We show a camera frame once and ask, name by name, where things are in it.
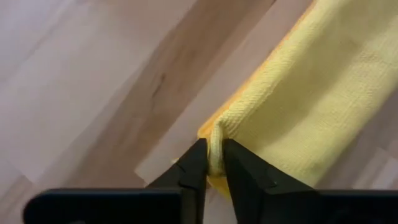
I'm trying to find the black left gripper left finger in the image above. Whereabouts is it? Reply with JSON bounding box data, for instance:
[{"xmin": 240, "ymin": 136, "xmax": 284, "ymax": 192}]
[{"xmin": 145, "ymin": 138, "xmax": 209, "ymax": 224}]

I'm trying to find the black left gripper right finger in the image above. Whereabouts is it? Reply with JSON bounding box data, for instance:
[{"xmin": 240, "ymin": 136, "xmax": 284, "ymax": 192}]
[{"xmin": 222, "ymin": 138, "xmax": 318, "ymax": 224}]

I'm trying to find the yellow microfiber towel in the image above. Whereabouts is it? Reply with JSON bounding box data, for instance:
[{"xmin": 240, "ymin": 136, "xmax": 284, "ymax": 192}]
[{"xmin": 197, "ymin": 0, "xmax": 398, "ymax": 200}]

